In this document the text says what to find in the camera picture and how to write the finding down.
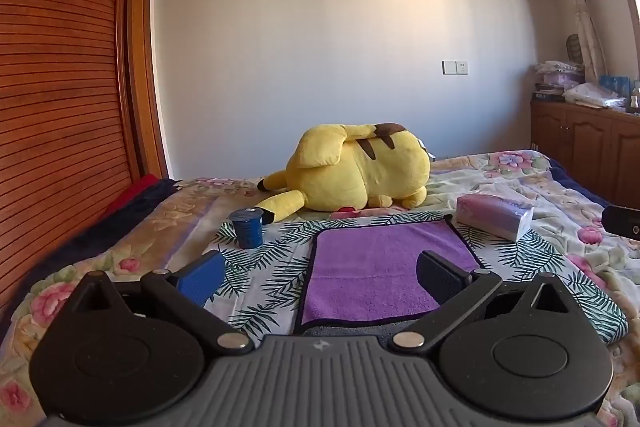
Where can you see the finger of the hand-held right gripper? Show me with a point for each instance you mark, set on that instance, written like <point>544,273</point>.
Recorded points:
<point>620,221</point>

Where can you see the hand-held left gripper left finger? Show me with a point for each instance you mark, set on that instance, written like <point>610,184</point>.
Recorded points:
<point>202,279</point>

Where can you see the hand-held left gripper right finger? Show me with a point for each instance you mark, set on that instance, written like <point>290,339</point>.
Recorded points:
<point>440,279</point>

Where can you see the purple towel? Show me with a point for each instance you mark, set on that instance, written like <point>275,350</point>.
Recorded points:
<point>370,267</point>

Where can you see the floral bedspread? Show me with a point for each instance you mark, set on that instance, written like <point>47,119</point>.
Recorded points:
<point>165,227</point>

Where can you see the blue cup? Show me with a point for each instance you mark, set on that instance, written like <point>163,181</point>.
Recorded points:
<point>247,229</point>

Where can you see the leaf print cloth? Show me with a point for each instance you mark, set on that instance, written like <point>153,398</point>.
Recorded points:
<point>280,257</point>

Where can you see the pink tissue pack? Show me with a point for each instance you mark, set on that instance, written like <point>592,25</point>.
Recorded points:
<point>495,214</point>

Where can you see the wooden cabinet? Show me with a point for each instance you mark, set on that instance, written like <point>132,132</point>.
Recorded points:
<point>585,142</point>

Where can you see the red cloth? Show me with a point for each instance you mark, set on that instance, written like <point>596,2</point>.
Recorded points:
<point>132,194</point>

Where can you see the dark blue blanket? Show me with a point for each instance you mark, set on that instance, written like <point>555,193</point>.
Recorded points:
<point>95,237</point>

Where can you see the clear bottle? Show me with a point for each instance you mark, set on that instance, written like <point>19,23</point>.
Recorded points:
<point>636,97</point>

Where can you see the white plastic bag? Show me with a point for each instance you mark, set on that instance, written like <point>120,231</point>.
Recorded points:
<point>592,94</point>

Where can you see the blue box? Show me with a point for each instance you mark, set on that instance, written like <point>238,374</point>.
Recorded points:
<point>615,84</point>

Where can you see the yellow plush toy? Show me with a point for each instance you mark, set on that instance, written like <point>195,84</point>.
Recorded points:
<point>350,167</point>

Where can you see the stack of folded cloths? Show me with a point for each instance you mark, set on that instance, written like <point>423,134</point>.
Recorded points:
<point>557,79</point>

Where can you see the wooden louvered wardrobe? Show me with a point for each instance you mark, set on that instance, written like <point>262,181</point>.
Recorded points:
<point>55,72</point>

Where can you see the white wall socket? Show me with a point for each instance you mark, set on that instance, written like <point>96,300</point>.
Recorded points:
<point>455,67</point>

